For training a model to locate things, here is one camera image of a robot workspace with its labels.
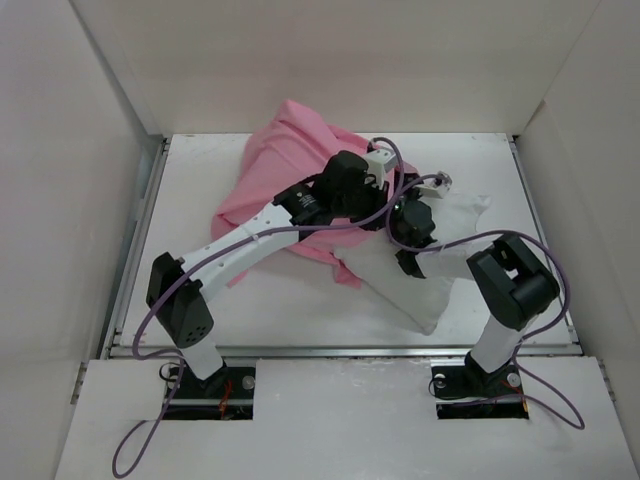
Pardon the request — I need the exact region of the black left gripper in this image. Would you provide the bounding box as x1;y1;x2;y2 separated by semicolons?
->
334;177;393;234

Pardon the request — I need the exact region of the pink satin pillowcase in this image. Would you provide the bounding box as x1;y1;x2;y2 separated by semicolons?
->
208;98;416;290

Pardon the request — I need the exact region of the white pillow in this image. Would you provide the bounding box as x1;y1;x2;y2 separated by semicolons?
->
334;191;491;335

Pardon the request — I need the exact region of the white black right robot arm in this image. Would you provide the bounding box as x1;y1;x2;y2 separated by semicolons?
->
387;193;560;401

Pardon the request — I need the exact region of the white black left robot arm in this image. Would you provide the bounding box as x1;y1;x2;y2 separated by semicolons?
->
146;148;397;397

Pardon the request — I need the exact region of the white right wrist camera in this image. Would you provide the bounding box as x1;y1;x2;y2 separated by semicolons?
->
416;171;453;199

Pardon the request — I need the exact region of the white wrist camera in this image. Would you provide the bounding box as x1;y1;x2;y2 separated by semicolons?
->
363;142;397;188
416;171;453;199

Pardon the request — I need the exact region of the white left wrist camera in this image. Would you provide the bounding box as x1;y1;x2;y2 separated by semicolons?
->
363;142;397;188

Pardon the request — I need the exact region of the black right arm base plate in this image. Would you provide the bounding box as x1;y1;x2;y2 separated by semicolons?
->
428;364;529;420

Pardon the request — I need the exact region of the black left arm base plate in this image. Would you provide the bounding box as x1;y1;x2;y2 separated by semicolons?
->
162;365;256;421

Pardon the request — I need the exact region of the aluminium front table rail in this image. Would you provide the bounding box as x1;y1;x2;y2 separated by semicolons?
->
99;340;586;360

